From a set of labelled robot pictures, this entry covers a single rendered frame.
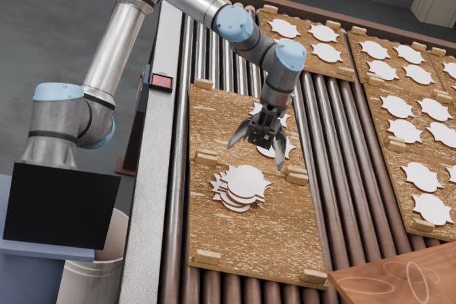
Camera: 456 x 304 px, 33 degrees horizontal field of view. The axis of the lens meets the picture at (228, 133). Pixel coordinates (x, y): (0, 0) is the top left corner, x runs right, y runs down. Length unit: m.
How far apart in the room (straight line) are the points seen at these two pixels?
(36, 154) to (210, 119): 0.70
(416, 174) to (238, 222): 0.70
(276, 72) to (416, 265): 0.58
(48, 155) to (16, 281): 0.37
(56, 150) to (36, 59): 2.47
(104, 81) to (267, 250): 0.60
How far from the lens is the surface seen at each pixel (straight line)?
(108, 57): 2.03
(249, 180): 2.10
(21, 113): 3.86
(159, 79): 2.51
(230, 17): 1.76
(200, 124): 2.33
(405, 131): 2.69
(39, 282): 2.04
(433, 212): 2.36
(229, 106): 2.46
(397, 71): 3.10
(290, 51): 1.83
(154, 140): 2.24
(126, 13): 2.06
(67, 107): 1.89
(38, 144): 1.87
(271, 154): 2.29
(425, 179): 2.48
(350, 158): 2.47
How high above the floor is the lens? 2.18
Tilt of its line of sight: 32 degrees down
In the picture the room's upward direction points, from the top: 18 degrees clockwise
